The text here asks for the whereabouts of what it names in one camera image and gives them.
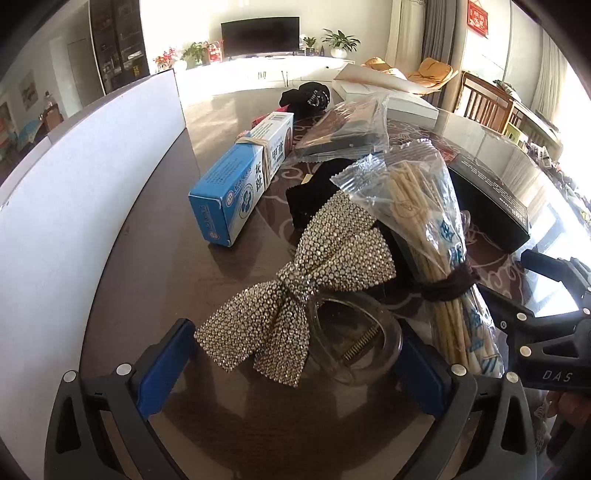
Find blue white medicine box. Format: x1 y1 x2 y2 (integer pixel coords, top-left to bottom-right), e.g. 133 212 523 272
188 112 295 247

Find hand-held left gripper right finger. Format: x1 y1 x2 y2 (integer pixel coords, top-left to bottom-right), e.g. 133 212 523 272
394 330 539 480

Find white cardboard box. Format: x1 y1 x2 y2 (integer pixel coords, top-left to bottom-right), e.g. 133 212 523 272
0 69 188 462

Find white television cabinet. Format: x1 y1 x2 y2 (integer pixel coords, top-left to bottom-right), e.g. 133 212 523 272
173 55 356 95

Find glossy black box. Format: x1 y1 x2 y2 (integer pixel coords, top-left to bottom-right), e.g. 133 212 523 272
444 147 571 254

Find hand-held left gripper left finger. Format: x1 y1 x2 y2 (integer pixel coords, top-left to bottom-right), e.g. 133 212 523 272
44 318 199 480

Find bagged wooden swab bundle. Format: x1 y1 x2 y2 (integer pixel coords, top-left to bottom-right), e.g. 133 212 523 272
330 138 505 377

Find green plant in white pot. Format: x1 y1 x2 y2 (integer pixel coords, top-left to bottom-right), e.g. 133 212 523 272
321 28 361 59

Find tan rubber band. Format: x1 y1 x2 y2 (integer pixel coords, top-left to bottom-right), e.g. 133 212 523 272
237 133 274 151

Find dark glass display cabinet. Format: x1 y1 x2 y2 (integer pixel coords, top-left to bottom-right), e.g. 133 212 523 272
90 0 151 95

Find dark brown hair tie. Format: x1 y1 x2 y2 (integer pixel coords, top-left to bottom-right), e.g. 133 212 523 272
418 264 482 302

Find white flat box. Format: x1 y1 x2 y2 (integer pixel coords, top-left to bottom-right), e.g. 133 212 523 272
332 78 439 123

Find grey curtain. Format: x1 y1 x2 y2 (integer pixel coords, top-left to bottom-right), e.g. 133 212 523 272
422 0 446 75

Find black television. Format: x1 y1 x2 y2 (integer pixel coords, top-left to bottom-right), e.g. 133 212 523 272
221 17 301 60

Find leafy green plant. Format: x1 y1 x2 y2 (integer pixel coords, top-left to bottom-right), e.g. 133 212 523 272
181 41 208 68

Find white cardboard lid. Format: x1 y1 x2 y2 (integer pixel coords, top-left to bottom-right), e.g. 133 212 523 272
333 64 419 95

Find wooden slatted chair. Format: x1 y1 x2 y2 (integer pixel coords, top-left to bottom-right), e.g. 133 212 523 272
455 71 515 134

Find black cap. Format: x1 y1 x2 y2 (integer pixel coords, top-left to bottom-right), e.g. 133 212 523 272
279 82 331 116

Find framed wall picture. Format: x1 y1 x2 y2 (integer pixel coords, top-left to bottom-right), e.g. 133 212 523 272
18 69 38 109

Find red wall hanging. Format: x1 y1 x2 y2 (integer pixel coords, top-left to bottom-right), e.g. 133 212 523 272
467 0 490 38

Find black velvet cloth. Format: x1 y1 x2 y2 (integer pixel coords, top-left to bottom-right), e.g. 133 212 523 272
285 158 419 296

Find person's right hand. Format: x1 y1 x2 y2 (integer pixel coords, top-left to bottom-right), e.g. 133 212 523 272
556 392 591 444

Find bagged phone cases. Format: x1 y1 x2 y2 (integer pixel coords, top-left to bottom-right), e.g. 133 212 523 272
293 95 391 162

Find white standing air conditioner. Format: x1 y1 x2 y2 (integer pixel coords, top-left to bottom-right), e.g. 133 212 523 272
398 0 426 70

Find red flower bouquet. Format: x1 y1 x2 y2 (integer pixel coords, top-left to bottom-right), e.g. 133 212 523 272
154 46 178 72

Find rhinestone bow hair clip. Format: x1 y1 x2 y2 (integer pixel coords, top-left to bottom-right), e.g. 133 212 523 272
194 189 403 388

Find dining table with teal cloth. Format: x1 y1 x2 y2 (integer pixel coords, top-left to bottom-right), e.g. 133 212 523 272
11 120 44 151

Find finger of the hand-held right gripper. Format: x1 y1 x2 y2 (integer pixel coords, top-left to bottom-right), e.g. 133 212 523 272
478 285 578 352
519 250 591 296

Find orange lounge chair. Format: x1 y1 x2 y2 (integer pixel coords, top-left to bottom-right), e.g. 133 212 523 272
362 56 459 95

